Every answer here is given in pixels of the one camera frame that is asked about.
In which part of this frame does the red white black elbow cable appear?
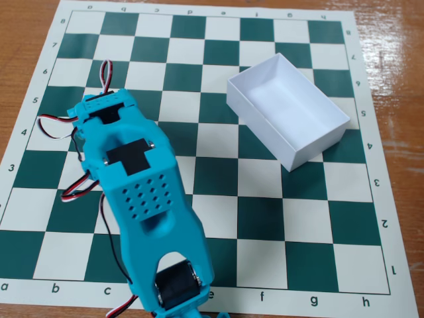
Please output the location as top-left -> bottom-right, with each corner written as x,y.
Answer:
60,170 -> 134,286

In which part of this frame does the green and white chess mat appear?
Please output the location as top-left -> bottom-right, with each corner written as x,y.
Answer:
0,0 -> 420,318

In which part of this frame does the red white black base cable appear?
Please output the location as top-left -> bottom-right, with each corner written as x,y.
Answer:
105,293 -> 140,318

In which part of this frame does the red white black looped cable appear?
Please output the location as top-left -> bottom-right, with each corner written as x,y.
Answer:
99,59 -> 114,94

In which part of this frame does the red white black wrist cable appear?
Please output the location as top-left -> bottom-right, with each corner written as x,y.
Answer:
37,114 -> 89,166

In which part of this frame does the white open cardboard box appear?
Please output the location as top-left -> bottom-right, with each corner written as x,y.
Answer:
226,52 -> 351,172

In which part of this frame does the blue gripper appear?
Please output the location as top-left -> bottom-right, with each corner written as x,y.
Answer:
67,88 -> 136,129

